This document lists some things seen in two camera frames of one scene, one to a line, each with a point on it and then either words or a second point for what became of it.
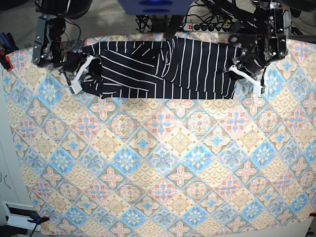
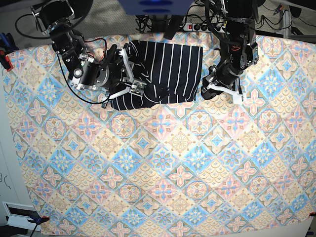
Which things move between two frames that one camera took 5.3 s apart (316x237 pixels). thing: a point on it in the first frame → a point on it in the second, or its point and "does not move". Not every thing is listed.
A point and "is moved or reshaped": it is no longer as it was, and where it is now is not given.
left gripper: x=71 y=61 → x=113 y=73
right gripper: x=252 y=63 → x=223 y=78
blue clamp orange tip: x=37 y=219 does not move
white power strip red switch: x=217 y=27 does not move
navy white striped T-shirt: x=176 y=68 is moved or reshaped
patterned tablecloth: x=121 y=166 does not move
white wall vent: x=18 y=215 does not move
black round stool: x=73 y=9 does not move
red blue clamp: x=8 y=46 does not move
